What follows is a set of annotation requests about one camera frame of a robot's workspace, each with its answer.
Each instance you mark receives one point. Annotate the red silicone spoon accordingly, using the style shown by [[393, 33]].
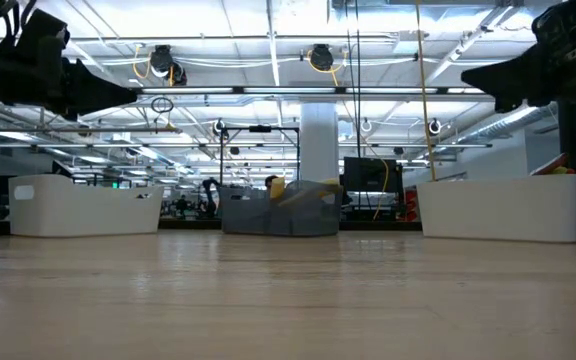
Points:
[[550, 164]]

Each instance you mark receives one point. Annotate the grey plastic bin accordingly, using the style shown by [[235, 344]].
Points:
[[248, 220]]

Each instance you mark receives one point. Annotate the black background robot arm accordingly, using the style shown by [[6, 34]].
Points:
[[212, 187]]

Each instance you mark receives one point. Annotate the white plastic bin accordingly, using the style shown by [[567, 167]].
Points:
[[93, 215], [493, 210]]

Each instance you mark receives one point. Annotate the black background screen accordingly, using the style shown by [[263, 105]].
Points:
[[368, 170]]

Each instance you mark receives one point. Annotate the white building pillar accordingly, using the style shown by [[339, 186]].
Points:
[[318, 145]]

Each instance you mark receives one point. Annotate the person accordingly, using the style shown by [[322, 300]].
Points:
[[270, 180]]

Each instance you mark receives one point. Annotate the silver ventilation duct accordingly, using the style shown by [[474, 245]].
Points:
[[518, 120]]

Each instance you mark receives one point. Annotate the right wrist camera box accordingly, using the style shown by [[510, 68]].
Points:
[[563, 20]]

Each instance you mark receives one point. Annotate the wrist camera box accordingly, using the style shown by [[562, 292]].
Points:
[[43, 35], [563, 20]]

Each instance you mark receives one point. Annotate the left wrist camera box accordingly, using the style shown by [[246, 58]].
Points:
[[43, 35]]

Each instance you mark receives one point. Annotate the black background station frame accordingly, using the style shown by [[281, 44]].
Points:
[[260, 129]]

